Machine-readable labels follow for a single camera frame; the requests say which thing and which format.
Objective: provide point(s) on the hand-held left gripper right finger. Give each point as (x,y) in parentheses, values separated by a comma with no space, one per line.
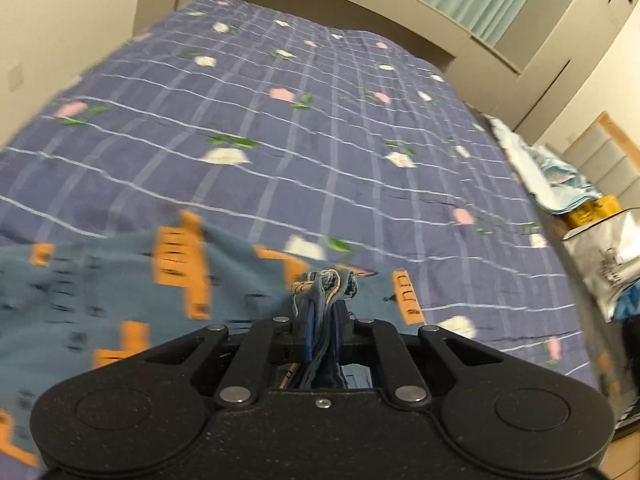
(338,331)

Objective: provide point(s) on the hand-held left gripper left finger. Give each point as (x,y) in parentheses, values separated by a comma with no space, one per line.
(309,332)

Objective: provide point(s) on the blue pants with orange cars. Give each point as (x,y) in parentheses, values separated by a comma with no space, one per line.
(150,300)

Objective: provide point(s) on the purple checked floral quilt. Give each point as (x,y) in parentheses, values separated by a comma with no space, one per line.
(310,160)

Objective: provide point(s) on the light blue crumpled cloth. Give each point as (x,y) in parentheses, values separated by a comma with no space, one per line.
(545,175)

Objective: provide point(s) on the silver foil bag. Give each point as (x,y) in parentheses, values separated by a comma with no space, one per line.
(605,260)

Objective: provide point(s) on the yellow box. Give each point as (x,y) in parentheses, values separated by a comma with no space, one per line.
(592,212)

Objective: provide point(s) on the wooden framed white drawer unit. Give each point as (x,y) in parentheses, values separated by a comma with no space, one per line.
(607,155)

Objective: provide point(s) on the beige window ledge cabinet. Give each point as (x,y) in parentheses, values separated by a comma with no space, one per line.
(400,5)

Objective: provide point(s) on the white wall socket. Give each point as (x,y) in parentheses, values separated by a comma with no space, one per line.
(16,78)

